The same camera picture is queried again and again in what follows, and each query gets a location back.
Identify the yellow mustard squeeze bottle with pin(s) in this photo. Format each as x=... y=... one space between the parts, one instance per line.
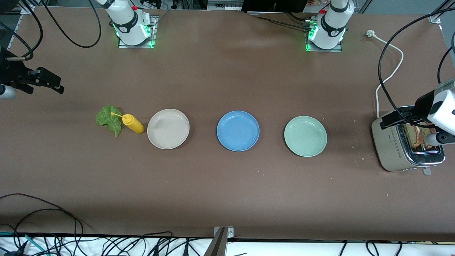
x=133 y=124

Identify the black power plug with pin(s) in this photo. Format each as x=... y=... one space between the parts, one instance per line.
x=155 y=251
x=185 y=249

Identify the aluminium corner rail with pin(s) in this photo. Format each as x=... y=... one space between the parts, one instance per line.
x=435 y=18

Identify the beige round plate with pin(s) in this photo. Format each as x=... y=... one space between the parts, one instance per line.
x=168 y=128

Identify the blue round plate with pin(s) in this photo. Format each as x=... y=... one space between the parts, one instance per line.
x=238 y=131

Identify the brown toast slice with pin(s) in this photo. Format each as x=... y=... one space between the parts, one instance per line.
x=424 y=129
x=416 y=138

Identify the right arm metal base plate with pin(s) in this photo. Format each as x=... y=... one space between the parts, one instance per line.
x=154 y=35

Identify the green lettuce leaf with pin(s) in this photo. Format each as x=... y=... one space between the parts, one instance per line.
x=106 y=119

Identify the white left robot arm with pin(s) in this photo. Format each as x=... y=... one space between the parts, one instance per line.
x=330 y=28

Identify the aluminium side frame rail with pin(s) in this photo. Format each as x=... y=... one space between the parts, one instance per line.
x=30 y=9

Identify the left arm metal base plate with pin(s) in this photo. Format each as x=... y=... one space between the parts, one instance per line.
x=312 y=50

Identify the silver beige toaster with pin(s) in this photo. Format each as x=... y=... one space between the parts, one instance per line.
x=385 y=142

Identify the aluminium table post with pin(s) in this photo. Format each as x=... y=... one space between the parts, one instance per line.
x=218 y=245

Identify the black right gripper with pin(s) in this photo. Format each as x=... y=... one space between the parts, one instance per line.
x=10 y=74

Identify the mint green round plate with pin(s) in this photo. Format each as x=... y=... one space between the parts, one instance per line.
x=305 y=136

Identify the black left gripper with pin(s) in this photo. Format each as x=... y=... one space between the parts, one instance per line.
x=422 y=103

